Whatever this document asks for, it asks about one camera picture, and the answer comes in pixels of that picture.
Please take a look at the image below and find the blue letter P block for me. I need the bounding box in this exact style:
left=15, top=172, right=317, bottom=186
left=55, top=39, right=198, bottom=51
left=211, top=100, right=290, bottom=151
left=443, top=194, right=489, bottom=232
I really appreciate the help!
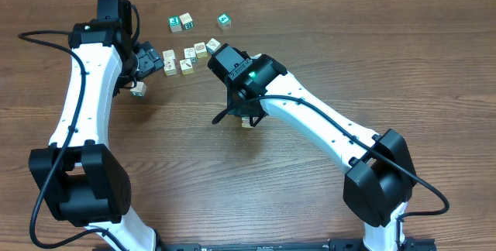
left=241, top=116, right=254, bottom=128

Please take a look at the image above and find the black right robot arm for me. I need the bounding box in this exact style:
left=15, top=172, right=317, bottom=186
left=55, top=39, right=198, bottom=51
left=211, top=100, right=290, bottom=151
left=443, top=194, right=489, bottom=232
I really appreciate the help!
left=208, top=44, right=416, bottom=250

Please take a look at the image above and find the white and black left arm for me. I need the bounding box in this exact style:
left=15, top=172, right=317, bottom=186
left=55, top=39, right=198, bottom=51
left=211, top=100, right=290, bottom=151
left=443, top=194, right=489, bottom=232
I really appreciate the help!
left=29, top=0, right=164, bottom=250

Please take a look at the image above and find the red spatula letter B block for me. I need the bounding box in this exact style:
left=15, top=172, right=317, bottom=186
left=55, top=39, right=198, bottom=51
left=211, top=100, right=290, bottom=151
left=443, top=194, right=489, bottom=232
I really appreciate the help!
left=163, top=50, right=177, bottom=62

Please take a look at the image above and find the cream block red picture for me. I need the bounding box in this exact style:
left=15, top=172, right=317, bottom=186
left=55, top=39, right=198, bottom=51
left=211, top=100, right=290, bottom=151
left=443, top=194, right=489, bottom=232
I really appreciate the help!
left=164, top=59, right=177, bottom=76

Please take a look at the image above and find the cream block far left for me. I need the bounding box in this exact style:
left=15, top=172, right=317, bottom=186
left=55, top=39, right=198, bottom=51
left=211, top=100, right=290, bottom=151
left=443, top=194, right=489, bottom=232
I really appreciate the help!
left=130, top=81, right=146, bottom=97

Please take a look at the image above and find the yellow edged cream block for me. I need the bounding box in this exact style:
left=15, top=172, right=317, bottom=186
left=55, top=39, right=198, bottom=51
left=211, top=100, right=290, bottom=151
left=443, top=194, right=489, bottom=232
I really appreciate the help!
left=180, top=58, right=195, bottom=75

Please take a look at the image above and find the cream block green edge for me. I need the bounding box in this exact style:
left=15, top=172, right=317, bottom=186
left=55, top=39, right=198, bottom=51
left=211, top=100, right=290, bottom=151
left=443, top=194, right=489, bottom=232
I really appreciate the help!
left=184, top=47, right=198, bottom=63

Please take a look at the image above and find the green picture block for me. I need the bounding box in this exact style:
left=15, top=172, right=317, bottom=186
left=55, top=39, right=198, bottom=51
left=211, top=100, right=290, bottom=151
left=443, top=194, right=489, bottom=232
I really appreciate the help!
left=168, top=16, right=182, bottom=33

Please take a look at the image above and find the cream block red grid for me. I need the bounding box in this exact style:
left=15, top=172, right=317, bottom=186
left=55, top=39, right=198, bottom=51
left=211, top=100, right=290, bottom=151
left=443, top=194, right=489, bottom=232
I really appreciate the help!
left=194, top=42, right=208, bottom=58

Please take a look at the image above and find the green edged cream block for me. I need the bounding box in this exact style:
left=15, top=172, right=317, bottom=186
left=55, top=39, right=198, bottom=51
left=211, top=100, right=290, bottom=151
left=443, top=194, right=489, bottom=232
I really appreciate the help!
left=179, top=12, right=194, bottom=30

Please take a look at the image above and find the blue edged cream block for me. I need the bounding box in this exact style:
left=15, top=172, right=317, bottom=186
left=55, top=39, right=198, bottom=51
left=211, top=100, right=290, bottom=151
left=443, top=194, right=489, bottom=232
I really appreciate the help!
left=205, top=38, right=222, bottom=54

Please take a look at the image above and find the green number four block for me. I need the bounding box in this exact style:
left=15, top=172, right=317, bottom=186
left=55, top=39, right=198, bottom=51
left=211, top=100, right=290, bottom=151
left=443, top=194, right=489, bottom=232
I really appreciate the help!
left=217, top=13, right=232, bottom=31

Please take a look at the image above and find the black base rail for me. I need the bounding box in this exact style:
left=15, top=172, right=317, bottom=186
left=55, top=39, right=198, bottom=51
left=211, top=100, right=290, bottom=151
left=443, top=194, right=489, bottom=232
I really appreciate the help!
left=92, top=238, right=438, bottom=251

